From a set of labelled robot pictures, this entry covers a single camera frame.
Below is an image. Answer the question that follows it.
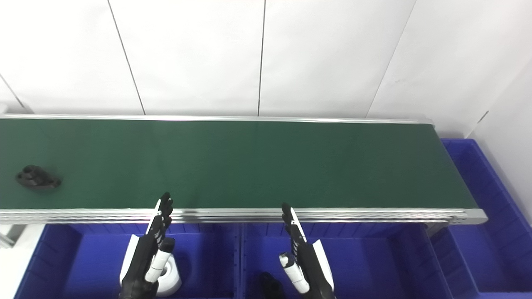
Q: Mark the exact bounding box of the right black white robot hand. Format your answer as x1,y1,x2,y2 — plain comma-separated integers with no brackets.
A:
279,202,335,299

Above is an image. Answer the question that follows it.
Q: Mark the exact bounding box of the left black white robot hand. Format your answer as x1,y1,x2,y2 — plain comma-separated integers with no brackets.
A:
119,192,175,299

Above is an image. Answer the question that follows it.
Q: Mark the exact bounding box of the black plastic part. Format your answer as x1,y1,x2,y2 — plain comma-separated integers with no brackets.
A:
16,165,62,191
259,272,286,299

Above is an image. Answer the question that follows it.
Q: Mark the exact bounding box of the blue plastic bin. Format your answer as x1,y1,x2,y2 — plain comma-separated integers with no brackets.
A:
430,138,532,299
240,223,453,299
15,223,241,299

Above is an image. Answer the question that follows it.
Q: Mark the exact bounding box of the green conveyor belt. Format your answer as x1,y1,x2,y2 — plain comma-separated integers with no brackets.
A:
0,118,478,210
0,113,488,227

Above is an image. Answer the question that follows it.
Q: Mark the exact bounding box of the aluminium conveyor support leg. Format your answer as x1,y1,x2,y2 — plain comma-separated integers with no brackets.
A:
0,224,26,250

